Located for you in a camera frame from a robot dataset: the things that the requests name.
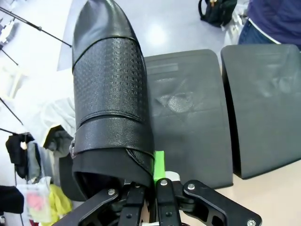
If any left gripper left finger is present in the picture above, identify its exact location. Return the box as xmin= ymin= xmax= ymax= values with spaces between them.
xmin=77 ymin=181 xmax=146 ymax=226

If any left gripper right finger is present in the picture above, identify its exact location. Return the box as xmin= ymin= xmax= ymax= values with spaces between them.
xmin=152 ymin=150 xmax=263 ymax=226

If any black leather shoe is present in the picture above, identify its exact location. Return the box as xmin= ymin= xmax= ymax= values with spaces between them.
xmin=69 ymin=0 xmax=156 ymax=189

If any black shoe stand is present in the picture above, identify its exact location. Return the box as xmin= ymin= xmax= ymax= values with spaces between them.
xmin=220 ymin=43 xmax=301 ymax=181
xmin=58 ymin=48 xmax=234 ymax=202

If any yellow green cloth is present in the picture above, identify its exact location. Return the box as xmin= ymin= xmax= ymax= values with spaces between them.
xmin=48 ymin=184 xmax=73 ymax=222

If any clear plastic bag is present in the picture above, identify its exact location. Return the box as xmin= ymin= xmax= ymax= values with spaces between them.
xmin=17 ymin=176 xmax=54 ymax=223

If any grey garment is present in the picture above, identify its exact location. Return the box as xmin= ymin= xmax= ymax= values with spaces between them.
xmin=25 ymin=140 xmax=60 ymax=182

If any black garment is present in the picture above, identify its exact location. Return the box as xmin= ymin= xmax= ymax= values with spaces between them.
xmin=5 ymin=133 xmax=32 ymax=178

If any white cover cloth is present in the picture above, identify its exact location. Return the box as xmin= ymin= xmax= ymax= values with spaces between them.
xmin=0 ymin=65 xmax=79 ymax=152

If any black backpack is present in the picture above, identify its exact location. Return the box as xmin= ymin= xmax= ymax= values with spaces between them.
xmin=198 ymin=0 xmax=238 ymax=28

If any black tripod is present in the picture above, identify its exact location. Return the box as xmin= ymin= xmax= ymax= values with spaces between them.
xmin=0 ymin=6 xmax=72 ymax=48

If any person in purple jacket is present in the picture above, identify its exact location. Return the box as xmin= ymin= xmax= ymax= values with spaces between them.
xmin=238 ymin=0 xmax=301 ymax=46

